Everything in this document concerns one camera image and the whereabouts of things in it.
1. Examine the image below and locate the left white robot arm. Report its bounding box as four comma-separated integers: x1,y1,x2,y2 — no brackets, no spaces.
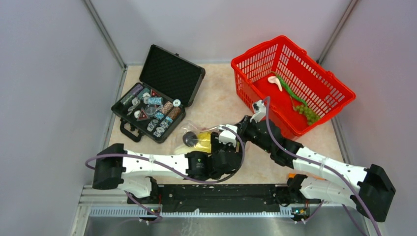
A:
86,124,245,203

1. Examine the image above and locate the blue poker chip roll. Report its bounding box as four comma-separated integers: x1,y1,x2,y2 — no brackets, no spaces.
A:
147,97,163,106

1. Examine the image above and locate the dark purple toy fruit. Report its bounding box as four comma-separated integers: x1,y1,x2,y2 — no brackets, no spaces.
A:
182,131,198,147

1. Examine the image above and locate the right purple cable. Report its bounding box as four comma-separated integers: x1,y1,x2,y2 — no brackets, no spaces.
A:
263,96,383,236

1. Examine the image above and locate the red plastic basket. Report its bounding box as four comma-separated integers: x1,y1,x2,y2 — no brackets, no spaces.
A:
231,35,356,140

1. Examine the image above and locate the purple cable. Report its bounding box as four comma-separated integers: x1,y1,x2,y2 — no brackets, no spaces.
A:
85,125,246,225
263,96,383,236

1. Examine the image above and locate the black poker chip case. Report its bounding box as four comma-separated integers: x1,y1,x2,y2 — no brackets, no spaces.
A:
111,44,206,144

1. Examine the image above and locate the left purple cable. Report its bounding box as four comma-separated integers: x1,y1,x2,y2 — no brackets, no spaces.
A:
85,125,246,225

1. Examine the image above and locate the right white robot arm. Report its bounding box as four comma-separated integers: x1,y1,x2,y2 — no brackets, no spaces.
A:
233,100,396,222

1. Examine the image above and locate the green toy grape bunch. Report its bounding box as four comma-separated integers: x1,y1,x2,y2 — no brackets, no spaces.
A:
295,104,321,125

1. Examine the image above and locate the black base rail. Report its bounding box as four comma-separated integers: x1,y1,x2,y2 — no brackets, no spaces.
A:
127,184,320,213

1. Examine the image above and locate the white dealer chip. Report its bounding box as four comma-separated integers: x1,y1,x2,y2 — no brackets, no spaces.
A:
172,99,181,107

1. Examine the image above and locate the yellow toy cabbage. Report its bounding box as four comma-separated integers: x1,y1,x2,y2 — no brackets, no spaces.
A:
174,132,211,154

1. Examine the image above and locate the clear zip top bag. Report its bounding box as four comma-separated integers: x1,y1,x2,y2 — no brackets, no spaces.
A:
172,121,230,155

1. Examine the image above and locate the green toy chili pepper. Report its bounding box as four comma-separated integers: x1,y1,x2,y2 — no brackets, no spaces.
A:
273,71,307,106

